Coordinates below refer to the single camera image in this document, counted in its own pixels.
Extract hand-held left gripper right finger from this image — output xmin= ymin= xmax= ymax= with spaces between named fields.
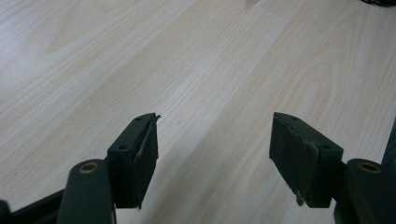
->
xmin=268 ymin=111 xmax=345 ymax=209

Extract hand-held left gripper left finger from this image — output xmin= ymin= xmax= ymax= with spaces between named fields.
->
xmin=106 ymin=112 xmax=162 ymax=210

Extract dark object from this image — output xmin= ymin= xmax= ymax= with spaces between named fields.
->
xmin=361 ymin=0 xmax=396 ymax=7

